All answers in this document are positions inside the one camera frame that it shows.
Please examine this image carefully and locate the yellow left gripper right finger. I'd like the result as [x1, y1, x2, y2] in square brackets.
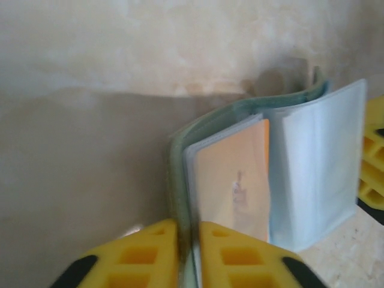
[199, 221, 328, 288]

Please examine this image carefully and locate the orange credit card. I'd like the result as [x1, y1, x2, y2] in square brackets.
[188, 118, 271, 244]

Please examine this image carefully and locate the green card holder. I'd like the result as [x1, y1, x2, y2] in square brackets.
[166, 65, 369, 288]

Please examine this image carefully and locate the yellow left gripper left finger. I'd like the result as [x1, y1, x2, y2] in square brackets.
[49, 218, 181, 288]

